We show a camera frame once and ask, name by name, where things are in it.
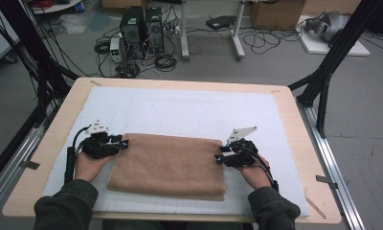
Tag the aluminium rail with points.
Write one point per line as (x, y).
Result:
(326, 153)
(17, 159)

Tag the clear plastic sheet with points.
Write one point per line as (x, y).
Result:
(73, 25)

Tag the grey tape strip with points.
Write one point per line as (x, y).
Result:
(325, 180)

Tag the tan towel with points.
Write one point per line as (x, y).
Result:
(167, 166)

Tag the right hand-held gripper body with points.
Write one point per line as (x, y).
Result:
(242, 155)

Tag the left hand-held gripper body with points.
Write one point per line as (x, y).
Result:
(98, 147)

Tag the large cardboard box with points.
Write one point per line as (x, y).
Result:
(275, 14)

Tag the round white table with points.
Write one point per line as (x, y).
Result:
(58, 7)

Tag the white desk frame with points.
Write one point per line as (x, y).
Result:
(184, 35)

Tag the black tape strip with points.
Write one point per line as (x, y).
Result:
(31, 165)

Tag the grey rounded machine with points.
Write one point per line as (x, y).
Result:
(330, 24)

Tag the narrow black computer tower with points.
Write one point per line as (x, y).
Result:
(154, 28)

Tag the wide black computer tower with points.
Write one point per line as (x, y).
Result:
(132, 28)

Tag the white floor board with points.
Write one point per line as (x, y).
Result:
(314, 46)

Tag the person's left hand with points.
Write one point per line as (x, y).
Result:
(89, 167)

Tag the black metal frame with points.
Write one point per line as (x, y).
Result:
(30, 48)
(339, 44)

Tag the person's right hand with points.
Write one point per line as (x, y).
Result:
(256, 175)

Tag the white grid mat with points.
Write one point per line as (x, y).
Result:
(180, 105)

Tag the small white power supply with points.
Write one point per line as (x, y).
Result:
(116, 49)

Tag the flat black device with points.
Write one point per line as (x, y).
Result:
(220, 22)

